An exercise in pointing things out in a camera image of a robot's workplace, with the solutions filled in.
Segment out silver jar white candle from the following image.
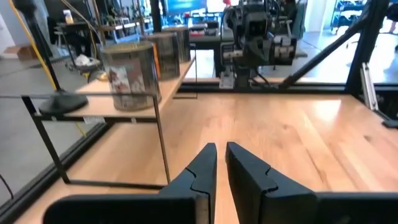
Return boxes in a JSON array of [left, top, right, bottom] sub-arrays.
[[100, 40, 162, 112]]

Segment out glass jar orange candle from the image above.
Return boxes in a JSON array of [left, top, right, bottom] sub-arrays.
[[160, 26, 192, 63], [140, 32, 182, 81]]

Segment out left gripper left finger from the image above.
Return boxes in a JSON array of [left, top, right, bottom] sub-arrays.
[[42, 142, 218, 224]]

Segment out black aluminium station frame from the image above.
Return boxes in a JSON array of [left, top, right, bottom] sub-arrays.
[[0, 0, 398, 224]]

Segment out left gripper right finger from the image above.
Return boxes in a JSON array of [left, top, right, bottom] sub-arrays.
[[225, 141, 398, 224]]

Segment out black table clamp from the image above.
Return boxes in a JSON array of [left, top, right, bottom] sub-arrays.
[[381, 118, 398, 129]]

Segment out hanging yellow cable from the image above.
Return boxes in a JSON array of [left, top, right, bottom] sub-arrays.
[[7, 0, 87, 138]]

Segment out silver frame bracket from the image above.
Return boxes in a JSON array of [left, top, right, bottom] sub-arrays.
[[359, 61, 379, 112]]

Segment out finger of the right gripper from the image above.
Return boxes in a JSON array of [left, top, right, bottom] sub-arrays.
[[259, 39, 271, 60], [247, 39, 259, 60]]

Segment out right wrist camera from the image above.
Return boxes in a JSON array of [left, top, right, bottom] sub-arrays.
[[244, 11, 269, 39]]

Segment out wood shelf riser black frame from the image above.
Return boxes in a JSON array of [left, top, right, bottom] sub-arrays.
[[0, 57, 198, 190]]

